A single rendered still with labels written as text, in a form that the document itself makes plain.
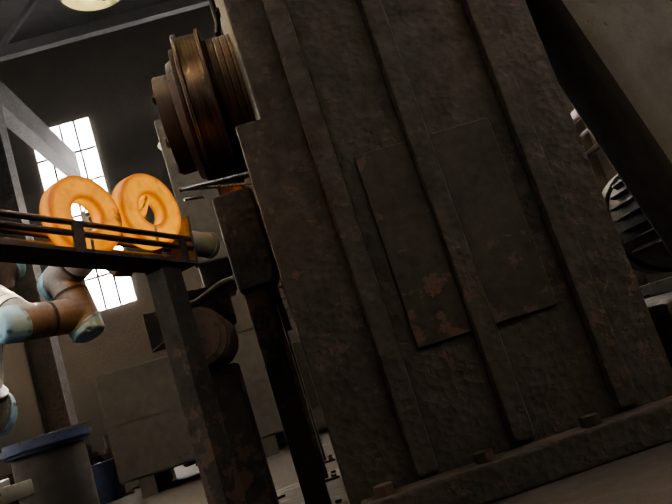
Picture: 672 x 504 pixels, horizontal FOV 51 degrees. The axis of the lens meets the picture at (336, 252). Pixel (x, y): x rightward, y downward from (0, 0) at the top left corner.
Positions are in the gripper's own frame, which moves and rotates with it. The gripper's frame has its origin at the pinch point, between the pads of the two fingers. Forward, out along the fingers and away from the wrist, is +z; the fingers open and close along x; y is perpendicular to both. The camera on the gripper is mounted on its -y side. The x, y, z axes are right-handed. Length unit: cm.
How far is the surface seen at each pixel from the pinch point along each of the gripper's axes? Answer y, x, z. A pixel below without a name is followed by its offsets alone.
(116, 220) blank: -4.6, -9.3, -0.2
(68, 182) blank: 2.4, -18.0, 1.6
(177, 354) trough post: -30.5, -1.9, -8.5
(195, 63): 40, 33, 8
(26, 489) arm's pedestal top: -27, 10, -86
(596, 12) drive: -10, 60, 86
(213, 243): -9.9, 14.9, -0.5
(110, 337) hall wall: 342, 702, -770
